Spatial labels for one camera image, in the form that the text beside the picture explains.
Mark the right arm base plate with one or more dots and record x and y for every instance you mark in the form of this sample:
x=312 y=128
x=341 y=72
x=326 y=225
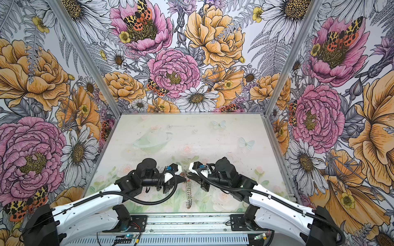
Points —
x=239 y=222

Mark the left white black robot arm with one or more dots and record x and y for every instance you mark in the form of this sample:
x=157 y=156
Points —
x=103 y=211

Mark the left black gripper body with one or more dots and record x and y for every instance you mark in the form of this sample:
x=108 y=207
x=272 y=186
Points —
x=158 y=179

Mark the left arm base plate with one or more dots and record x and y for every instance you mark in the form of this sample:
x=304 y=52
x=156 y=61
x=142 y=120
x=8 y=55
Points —
x=136 y=223

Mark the silver metal keyring plate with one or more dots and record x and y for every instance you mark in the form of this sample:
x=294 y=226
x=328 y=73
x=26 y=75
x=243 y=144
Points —
x=188 y=190

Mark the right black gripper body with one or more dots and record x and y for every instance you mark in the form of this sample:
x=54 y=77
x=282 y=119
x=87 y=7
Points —
x=214 y=179

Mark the aluminium front rail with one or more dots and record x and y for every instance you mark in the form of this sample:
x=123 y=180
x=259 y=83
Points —
x=183 y=223

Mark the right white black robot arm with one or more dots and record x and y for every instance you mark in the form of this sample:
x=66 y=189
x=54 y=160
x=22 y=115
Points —
x=267 y=210

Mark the white perforated cable duct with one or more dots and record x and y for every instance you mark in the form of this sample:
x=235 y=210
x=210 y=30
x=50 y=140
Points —
x=166 y=240

